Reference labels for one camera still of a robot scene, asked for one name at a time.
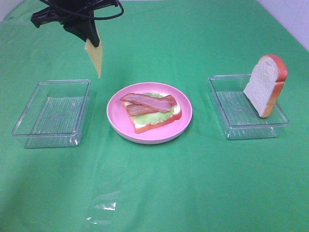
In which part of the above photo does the dark red bacon strip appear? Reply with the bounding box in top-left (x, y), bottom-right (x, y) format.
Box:
top-left (125, 104), bottom-right (157, 116)

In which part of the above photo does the bread slice on plate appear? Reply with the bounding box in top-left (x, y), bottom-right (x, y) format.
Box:
top-left (122, 93), bottom-right (182, 133)

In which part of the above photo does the clear plastic tray left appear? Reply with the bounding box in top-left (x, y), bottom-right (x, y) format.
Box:
top-left (12, 79), bottom-right (91, 148)

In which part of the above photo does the green lettuce leaf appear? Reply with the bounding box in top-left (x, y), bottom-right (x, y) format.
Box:
top-left (131, 102), bottom-right (181, 125)

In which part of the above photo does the green tablecloth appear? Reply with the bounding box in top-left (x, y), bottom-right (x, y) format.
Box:
top-left (0, 0), bottom-right (309, 232)

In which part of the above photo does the yellow cheese slice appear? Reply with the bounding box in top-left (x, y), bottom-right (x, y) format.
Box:
top-left (84, 29), bottom-right (103, 78)

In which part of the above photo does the clear plastic film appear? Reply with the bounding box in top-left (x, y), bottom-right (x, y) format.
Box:
top-left (84, 166), bottom-right (125, 227)

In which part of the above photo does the pink plate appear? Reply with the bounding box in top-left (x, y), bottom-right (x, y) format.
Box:
top-left (106, 82), bottom-right (193, 145)

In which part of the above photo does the clear plastic tray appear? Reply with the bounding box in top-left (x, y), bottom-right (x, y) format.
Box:
top-left (12, 79), bottom-right (91, 148)
top-left (208, 74), bottom-right (289, 140)

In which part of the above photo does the pink bacon strip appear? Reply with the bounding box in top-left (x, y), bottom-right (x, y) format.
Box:
top-left (121, 93), bottom-right (176, 113)

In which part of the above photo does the bread slice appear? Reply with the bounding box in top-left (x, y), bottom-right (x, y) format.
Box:
top-left (122, 93), bottom-right (182, 133)
top-left (243, 54), bottom-right (288, 118)

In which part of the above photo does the clear plastic tray right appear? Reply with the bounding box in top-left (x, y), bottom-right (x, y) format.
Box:
top-left (208, 74), bottom-right (289, 140)

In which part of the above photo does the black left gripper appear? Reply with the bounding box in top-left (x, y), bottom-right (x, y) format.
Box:
top-left (30, 0), bottom-right (120, 47)

